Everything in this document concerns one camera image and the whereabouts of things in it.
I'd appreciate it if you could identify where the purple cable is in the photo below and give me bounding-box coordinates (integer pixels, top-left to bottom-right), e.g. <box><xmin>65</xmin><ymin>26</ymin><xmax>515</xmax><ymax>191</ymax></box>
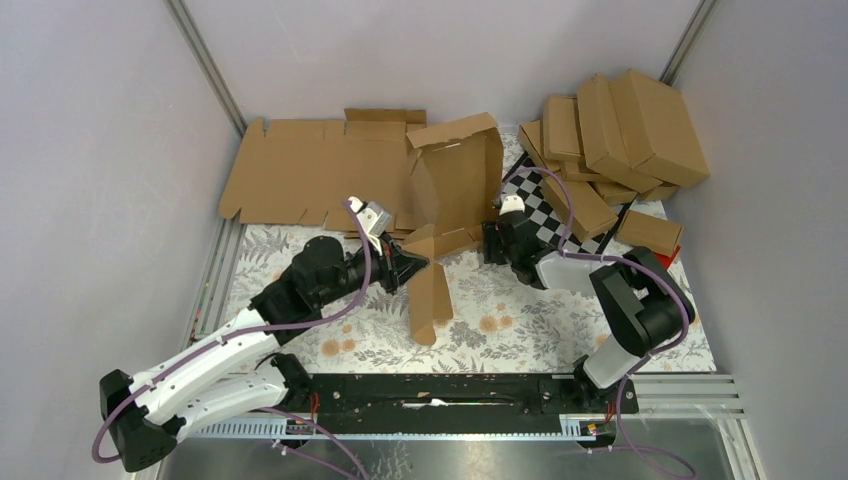
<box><xmin>91</xmin><ymin>197</ymin><xmax>376</xmax><ymax>480</ymax></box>
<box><xmin>498</xmin><ymin>165</ymin><xmax>698</xmax><ymax>480</ymax></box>

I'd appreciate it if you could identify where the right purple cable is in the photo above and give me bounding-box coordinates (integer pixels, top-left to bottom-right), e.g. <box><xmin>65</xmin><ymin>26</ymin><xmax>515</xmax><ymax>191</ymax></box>
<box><xmin>498</xmin><ymin>165</ymin><xmax>698</xmax><ymax>480</ymax></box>

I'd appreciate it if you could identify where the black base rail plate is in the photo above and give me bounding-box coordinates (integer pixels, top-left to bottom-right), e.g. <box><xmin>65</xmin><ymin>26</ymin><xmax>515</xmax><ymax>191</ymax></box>
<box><xmin>271</xmin><ymin>373</ymin><xmax>639</xmax><ymax>437</ymax></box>

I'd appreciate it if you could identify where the black white chessboard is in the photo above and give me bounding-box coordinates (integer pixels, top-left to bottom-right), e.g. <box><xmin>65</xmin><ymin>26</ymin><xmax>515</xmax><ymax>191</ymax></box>
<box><xmin>504</xmin><ymin>152</ymin><xmax>633</xmax><ymax>254</ymax></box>

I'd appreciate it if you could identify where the stack of flat cardboard blanks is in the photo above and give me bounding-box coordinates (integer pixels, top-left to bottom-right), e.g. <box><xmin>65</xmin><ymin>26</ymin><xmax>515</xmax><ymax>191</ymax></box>
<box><xmin>218</xmin><ymin>108</ymin><xmax>427</xmax><ymax>232</ymax></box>

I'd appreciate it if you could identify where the large folded cardboard box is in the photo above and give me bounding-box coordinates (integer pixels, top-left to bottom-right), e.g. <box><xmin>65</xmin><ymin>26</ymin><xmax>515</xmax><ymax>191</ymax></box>
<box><xmin>610</xmin><ymin>69</ymin><xmax>711</xmax><ymax>187</ymax></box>

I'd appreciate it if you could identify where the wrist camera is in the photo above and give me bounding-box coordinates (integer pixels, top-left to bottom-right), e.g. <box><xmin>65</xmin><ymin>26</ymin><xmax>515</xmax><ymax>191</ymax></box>
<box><xmin>347</xmin><ymin>196</ymin><xmax>393</xmax><ymax>241</ymax></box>
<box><xmin>498</xmin><ymin>194</ymin><xmax>525</xmax><ymax>217</ymax></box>

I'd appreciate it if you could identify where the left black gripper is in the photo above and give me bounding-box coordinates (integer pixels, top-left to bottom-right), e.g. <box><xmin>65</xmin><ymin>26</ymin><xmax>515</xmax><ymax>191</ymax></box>
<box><xmin>316</xmin><ymin>232</ymin><xmax>430</xmax><ymax>307</ymax></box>

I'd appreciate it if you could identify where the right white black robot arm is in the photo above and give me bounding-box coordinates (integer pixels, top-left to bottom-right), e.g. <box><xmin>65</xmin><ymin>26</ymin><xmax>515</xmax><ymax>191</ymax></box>
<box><xmin>482</xmin><ymin>211</ymin><xmax>696</xmax><ymax>412</ymax></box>

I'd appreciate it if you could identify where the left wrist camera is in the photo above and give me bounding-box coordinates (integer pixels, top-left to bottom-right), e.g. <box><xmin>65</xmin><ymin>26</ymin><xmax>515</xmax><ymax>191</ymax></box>
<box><xmin>347</xmin><ymin>196</ymin><xmax>393</xmax><ymax>241</ymax></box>

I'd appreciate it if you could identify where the low folded cardboard box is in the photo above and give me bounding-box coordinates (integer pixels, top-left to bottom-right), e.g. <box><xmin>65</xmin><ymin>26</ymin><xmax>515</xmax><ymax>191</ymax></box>
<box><xmin>590</xmin><ymin>182</ymin><xmax>638</xmax><ymax>206</ymax></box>

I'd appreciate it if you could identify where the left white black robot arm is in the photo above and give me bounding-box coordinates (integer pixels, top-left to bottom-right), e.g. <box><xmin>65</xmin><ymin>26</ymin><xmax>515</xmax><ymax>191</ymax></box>
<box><xmin>92</xmin><ymin>234</ymin><xmax>432</xmax><ymax>473</ymax></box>

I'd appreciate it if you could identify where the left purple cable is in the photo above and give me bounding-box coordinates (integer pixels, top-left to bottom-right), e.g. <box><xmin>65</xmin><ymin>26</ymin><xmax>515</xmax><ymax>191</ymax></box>
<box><xmin>91</xmin><ymin>197</ymin><xmax>376</xmax><ymax>480</ymax></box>

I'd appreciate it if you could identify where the small cardboard box on red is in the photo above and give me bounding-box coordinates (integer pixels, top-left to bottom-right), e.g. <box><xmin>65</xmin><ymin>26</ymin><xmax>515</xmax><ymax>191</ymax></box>
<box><xmin>616</xmin><ymin>210</ymin><xmax>684</xmax><ymax>257</ymax></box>

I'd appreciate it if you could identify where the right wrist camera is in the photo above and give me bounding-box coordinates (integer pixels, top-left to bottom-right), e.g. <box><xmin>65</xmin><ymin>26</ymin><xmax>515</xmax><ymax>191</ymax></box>
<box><xmin>498</xmin><ymin>194</ymin><xmax>525</xmax><ymax>217</ymax></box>

